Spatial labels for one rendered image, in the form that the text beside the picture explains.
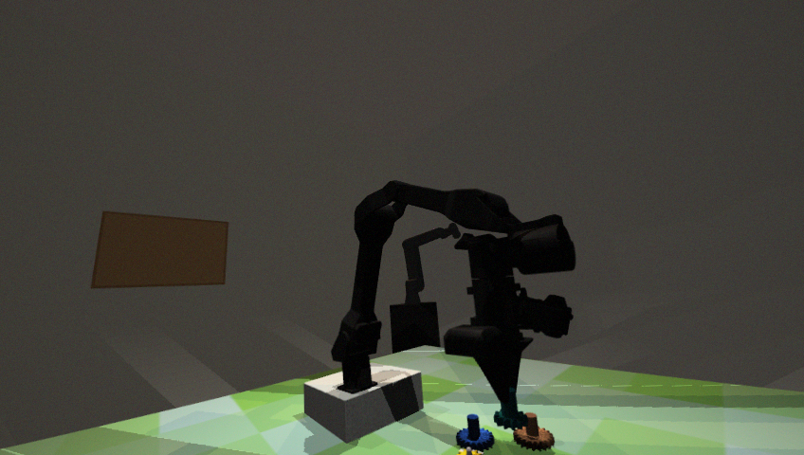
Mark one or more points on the dark teal gear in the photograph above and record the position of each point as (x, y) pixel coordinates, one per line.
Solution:
(509, 416)

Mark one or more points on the brown gear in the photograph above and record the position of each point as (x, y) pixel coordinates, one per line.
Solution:
(533, 436)

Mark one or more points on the blue gear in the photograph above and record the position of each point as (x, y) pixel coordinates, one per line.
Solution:
(473, 436)

